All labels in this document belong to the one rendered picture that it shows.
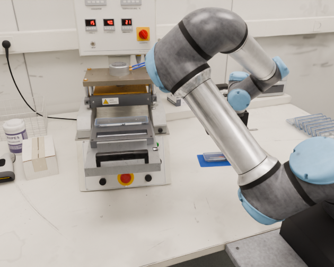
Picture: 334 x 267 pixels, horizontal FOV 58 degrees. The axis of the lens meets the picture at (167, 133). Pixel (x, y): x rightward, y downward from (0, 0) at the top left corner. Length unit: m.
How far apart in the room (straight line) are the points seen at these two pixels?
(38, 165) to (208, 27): 0.84
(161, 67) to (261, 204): 0.40
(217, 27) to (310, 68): 1.84
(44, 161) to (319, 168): 0.95
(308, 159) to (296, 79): 1.75
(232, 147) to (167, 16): 1.23
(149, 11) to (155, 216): 0.81
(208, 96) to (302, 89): 1.85
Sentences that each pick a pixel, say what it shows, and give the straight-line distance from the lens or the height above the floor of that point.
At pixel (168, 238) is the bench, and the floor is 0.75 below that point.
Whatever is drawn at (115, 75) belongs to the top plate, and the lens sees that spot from 1.21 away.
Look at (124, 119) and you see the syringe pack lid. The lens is 1.08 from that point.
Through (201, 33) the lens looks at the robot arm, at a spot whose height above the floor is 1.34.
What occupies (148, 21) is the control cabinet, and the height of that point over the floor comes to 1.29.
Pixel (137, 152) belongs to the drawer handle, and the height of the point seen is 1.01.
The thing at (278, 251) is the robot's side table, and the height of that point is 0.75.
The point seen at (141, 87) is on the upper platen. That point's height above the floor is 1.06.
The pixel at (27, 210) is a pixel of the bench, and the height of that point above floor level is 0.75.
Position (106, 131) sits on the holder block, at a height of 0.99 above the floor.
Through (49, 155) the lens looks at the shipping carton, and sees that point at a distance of 1.26.
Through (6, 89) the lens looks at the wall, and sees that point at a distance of 1.84.
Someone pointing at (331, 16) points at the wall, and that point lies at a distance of 2.48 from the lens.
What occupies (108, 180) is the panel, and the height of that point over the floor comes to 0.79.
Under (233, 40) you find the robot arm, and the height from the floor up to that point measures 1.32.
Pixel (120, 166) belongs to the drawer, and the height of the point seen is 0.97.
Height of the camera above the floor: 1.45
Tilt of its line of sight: 28 degrees down
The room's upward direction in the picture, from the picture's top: straight up
